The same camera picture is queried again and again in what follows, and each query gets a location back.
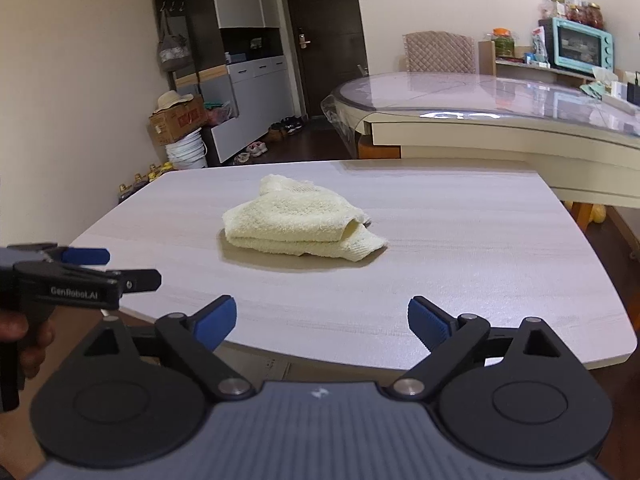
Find cardboard box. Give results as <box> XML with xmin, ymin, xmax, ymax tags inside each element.
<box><xmin>149</xmin><ymin>96</ymin><xmax>207</xmax><ymax>146</ymax></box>

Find person's left hand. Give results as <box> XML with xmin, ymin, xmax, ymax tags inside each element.
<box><xmin>1</xmin><ymin>311</ymin><xmax>55</xmax><ymax>379</ymax></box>

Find straw hat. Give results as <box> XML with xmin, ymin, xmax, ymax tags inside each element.
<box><xmin>155</xmin><ymin>90</ymin><xmax>194</xmax><ymax>113</ymax></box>

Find cream terry towel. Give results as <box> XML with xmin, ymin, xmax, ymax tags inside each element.
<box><xmin>222</xmin><ymin>174</ymin><xmax>387</xmax><ymax>262</ymax></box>

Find teal toaster oven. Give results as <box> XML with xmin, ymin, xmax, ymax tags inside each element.
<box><xmin>538</xmin><ymin>18</ymin><xmax>614</xmax><ymax>75</ymax></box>

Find white plastic bucket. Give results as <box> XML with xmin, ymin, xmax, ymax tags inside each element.
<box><xmin>165</xmin><ymin>128</ymin><xmax>207</xmax><ymax>170</ymax></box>

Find dark brown door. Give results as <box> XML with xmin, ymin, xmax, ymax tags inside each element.
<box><xmin>286</xmin><ymin>0</ymin><xmax>368</xmax><ymax>117</ymax></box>

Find green jar orange lid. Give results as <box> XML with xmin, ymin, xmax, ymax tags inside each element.
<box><xmin>492</xmin><ymin>27</ymin><xmax>515</xmax><ymax>58</ymax></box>

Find grey white cabinet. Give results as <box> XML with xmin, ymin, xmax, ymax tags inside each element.
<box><xmin>154</xmin><ymin>0</ymin><xmax>294</xmax><ymax>165</ymax></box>

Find quilted beige chair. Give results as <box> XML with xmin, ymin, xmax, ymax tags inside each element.
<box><xmin>404</xmin><ymin>30</ymin><xmax>476</xmax><ymax>74</ymax></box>

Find hanging grey bag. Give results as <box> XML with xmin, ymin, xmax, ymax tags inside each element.
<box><xmin>157</xmin><ymin>9</ymin><xmax>193</xmax><ymax>73</ymax></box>

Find bottles on floor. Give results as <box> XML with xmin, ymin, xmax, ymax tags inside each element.
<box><xmin>118</xmin><ymin>162</ymin><xmax>175</xmax><ymax>204</ymax></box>

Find dining table with glass top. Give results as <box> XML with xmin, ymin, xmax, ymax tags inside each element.
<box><xmin>321</xmin><ymin>72</ymin><xmax>640</xmax><ymax>208</ymax></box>

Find shoes on floor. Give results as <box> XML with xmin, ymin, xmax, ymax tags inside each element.
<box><xmin>233</xmin><ymin>116</ymin><xmax>305</xmax><ymax>165</ymax></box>

